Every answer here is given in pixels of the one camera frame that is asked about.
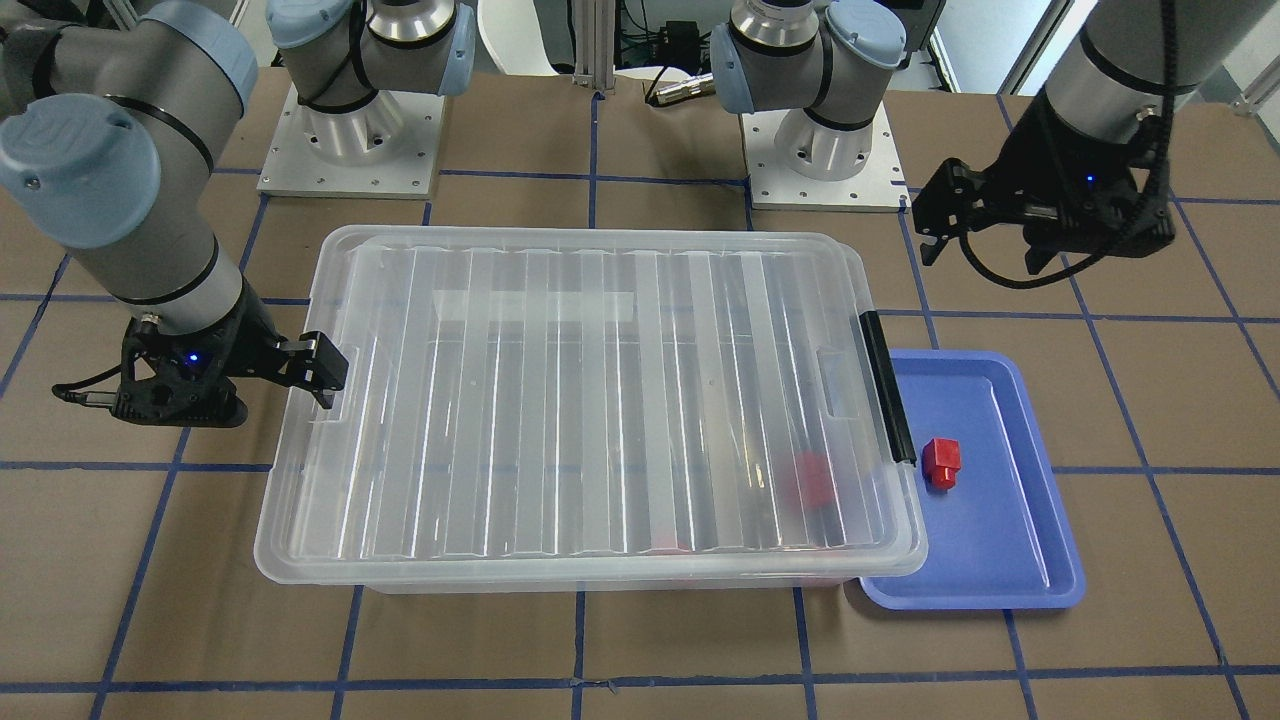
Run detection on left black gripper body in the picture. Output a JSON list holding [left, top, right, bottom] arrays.
[[980, 95, 1151, 275]]

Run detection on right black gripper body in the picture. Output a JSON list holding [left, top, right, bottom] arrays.
[[218, 284, 293, 386]]

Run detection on clear plastic box lid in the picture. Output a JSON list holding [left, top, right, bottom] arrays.
[[253, 225, 929, 585]]

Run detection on red block from tray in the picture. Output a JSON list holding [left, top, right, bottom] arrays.
[[922, 437, 963, 492]]

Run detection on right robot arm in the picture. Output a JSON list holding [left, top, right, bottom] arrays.
[[3, 1, 477, 427]]

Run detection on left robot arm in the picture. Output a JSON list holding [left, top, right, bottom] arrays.
[[709, 1, 1228, 290]]

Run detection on clear plastic storage box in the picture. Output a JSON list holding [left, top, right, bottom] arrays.
[[355, 240, 925, 596]]

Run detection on red block in box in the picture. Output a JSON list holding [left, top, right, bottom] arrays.
[[786, 450, 838, 512], [644, 538, 694, 556]]

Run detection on blue plastic tray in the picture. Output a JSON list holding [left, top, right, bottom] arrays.
[[861, 348, 1085, 611]]

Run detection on white chair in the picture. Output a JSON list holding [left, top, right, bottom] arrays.
[[476, 1, 660, 86]]

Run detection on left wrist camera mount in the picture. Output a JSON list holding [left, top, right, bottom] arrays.
[[1057, 169, 1176, 259]]

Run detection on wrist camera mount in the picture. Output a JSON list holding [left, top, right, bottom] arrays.
[[1057, 169, 1176, 259], [51, 315, 248, 428]]

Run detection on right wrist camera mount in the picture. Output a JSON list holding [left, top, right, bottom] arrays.
[[51, 315, 248, 428]]

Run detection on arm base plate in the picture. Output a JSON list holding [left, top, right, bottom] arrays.
[[739, 105, 908, 211], [257, 88, 445, 200]]

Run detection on black box latch handle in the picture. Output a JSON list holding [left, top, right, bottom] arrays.
[[858, 310, 918, 466]]

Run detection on aluminium frame post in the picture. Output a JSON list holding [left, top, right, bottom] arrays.
[[570, 0, 618, 95]]

